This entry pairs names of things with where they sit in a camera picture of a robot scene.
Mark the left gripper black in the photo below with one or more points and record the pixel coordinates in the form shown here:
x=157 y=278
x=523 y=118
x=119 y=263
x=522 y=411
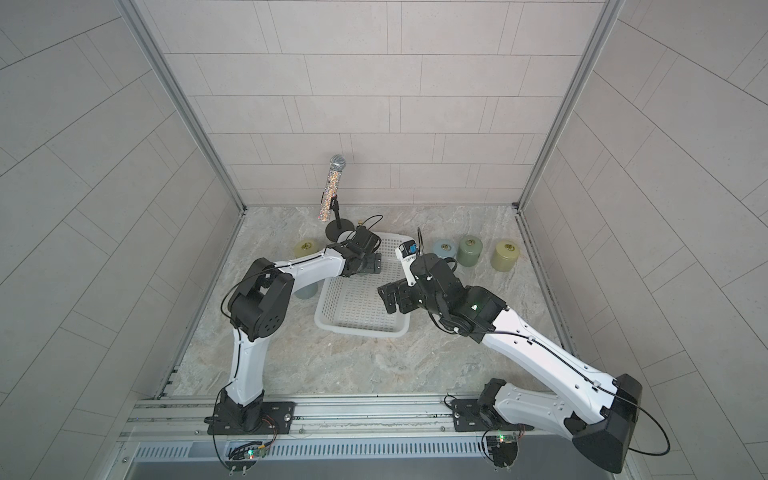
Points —
x=374 y=262

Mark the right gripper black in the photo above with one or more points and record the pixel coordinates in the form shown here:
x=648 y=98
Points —
x=389 y=300

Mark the white plastic perforated basket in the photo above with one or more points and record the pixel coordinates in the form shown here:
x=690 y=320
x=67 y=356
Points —
x=352 y=306

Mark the yellow-green tea canister front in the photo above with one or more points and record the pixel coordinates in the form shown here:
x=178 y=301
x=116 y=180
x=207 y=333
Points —
x=306 y=247

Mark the blue tea canister front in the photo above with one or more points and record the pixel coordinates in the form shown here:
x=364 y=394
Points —
x=445 y=248

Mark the blue tea canister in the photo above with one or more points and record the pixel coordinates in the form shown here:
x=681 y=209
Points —
x=445 y=248
x=307 y=292

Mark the dark green tea canister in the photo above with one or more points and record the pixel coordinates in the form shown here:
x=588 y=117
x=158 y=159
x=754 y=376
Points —
x=470 y=248

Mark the yellow tea canister back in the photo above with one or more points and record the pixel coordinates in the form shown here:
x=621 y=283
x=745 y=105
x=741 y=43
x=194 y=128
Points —
x=505 y=256

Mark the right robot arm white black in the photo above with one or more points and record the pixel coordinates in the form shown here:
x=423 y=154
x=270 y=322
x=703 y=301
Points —
x=477 y=313

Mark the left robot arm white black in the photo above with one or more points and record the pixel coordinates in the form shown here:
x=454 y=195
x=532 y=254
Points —
x=257 y=306

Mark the black microphone stand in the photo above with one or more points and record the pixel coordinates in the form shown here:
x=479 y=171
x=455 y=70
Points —
x=338 y=225

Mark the glitter microphone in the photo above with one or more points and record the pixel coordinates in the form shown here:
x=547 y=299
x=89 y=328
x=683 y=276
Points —
x=337 y=165

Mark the right circuit board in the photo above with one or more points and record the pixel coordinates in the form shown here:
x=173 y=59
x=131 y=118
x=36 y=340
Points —
x=502 y=451

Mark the circuit board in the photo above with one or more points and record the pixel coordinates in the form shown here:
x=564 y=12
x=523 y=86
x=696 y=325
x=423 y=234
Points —
x=502 y=451
x=243 y=457

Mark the ventilation grille strip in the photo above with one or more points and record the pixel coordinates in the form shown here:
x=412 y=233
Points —
x=311 y=449

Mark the left circuit board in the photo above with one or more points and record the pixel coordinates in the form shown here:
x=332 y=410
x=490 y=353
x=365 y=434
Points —
x=243 y=457

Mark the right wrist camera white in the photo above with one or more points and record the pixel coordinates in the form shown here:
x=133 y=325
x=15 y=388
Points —
x=407 y=252

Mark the aluminium mounting rail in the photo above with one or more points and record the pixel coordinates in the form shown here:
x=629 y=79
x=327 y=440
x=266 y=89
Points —
x=370 y=415

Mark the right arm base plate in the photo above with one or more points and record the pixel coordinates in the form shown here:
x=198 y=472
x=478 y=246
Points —
x=469 y=416

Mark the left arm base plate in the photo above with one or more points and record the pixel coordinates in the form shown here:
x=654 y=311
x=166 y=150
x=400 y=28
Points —
x=261 y=418

